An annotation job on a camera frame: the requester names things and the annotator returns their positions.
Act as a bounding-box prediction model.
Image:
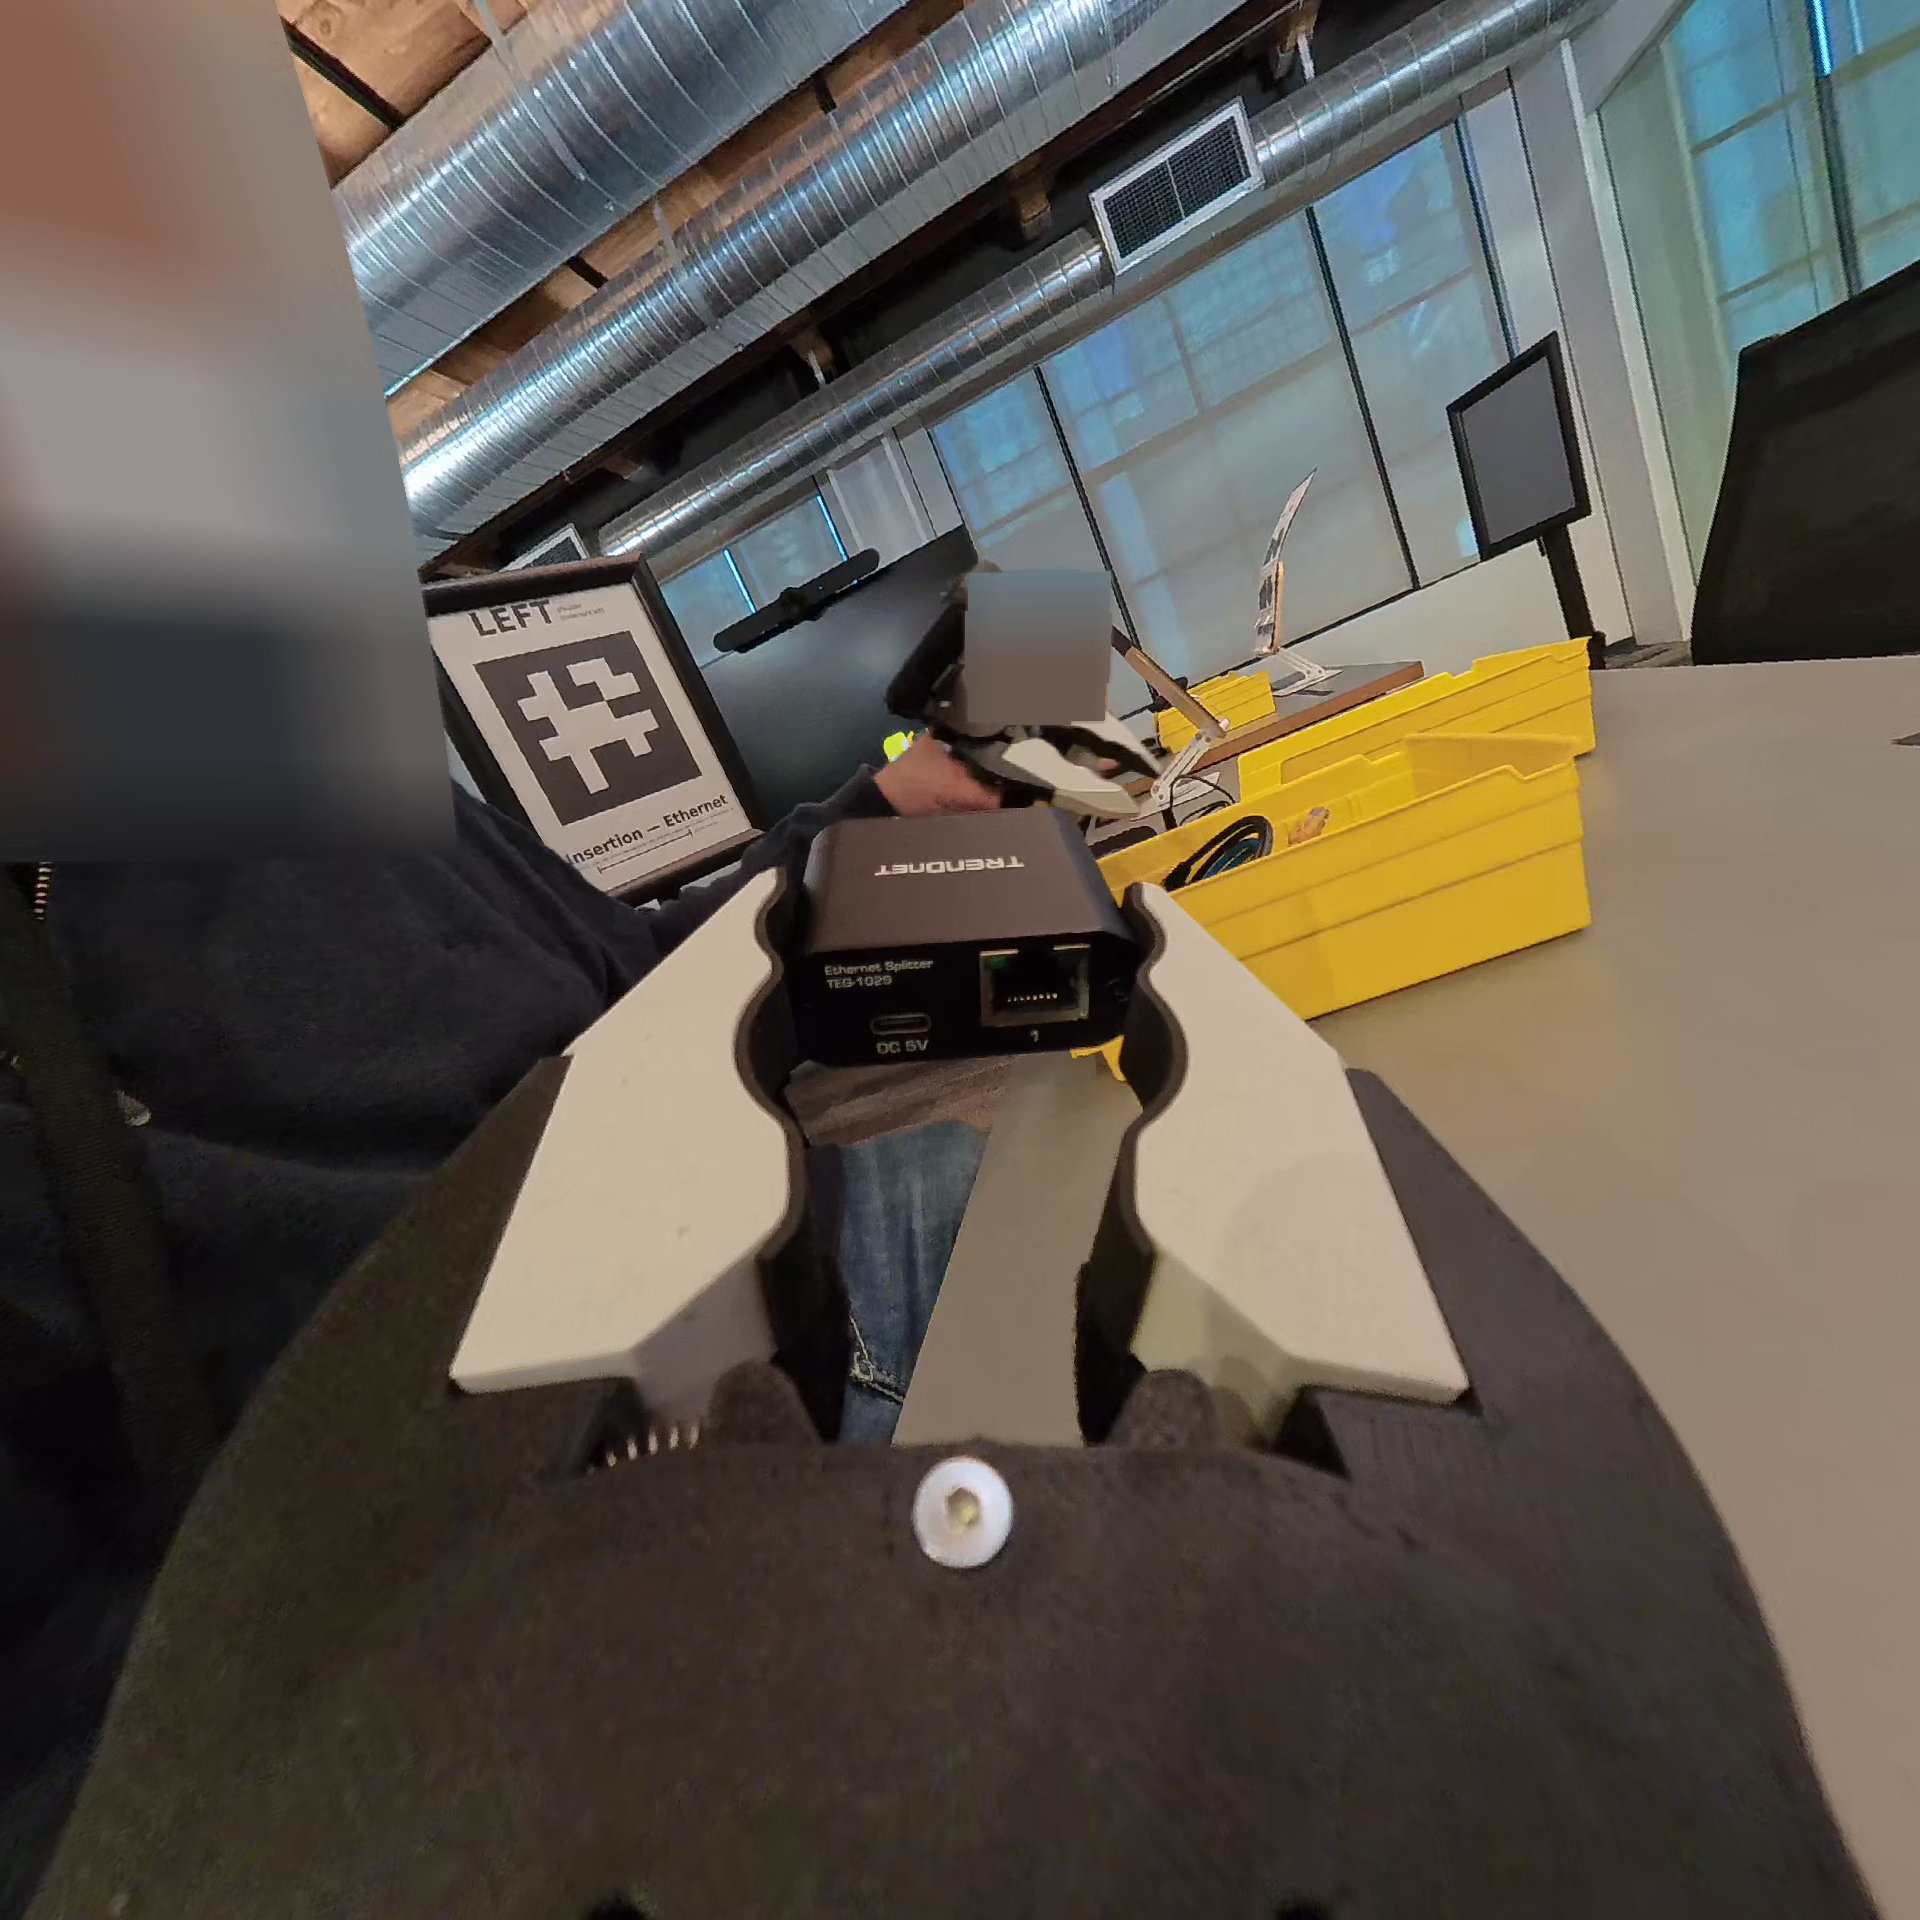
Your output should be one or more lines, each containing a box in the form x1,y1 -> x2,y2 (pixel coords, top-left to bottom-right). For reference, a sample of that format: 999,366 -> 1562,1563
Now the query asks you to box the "blue ethernet cable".
1160,814 -> 1285,890

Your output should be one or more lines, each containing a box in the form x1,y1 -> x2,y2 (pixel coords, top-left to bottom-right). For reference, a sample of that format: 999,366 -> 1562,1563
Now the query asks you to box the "black monitor on stand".
1445,334 -> 1608,669

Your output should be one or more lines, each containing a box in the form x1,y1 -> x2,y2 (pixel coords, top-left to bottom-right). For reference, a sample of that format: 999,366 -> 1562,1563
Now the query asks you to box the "small paper display stand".
1247,469 -> 1340,694

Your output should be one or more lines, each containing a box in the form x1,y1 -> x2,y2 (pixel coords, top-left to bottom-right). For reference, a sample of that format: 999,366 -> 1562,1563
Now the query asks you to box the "person's left forearm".
645,766 -> 902,962

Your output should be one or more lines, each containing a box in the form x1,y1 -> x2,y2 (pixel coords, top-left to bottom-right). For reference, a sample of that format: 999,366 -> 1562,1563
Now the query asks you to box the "yellow plastic bin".
1155,637 -> 1599,781
1067,731 -> 1596,1082

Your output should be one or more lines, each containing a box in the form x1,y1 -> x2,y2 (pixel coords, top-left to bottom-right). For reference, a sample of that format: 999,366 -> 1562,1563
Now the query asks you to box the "person's blue jeans leg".
829,1122 -> 994,1445

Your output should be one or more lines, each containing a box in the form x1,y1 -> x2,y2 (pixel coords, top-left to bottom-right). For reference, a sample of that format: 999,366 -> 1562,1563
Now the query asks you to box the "black ethernet splitter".
780,806 -> 1136,1070

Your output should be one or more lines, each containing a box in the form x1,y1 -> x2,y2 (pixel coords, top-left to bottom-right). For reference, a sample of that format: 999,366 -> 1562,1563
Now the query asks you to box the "black video bar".
711,547 -> 887,657

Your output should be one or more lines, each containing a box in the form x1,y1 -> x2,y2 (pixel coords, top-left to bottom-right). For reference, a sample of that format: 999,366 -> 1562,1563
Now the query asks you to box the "black office chair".
1692,282 -> 1920,669

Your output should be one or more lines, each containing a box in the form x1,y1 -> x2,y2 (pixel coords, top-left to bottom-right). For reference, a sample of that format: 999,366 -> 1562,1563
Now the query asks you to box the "silver air duct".
330,0 -> 1261,396
596,323 -> 1082,565
392,29 -> 1592,545

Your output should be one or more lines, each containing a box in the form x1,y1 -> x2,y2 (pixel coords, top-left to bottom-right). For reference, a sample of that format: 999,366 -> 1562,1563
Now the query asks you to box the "large black screen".
698,529 -> 980,826

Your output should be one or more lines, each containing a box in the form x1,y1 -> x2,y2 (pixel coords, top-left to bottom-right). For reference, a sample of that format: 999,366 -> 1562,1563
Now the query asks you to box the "person's left hand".
870,744 -> 999,819

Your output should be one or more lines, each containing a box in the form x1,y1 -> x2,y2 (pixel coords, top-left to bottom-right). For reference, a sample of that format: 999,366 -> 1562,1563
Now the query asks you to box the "white vent grille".
1087,99 -> 1264,275

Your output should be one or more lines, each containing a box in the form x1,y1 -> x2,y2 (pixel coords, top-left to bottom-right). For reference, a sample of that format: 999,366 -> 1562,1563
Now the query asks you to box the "black framed printed sign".
422,556 -> 760,905

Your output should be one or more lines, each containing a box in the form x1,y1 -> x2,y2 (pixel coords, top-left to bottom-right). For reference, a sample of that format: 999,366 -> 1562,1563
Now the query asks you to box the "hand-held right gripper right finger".
1075,882 -> 1472,1445

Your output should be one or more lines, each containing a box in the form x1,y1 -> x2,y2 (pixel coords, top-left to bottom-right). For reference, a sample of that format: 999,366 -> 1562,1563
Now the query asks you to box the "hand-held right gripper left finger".
448,870 -> 846,1445

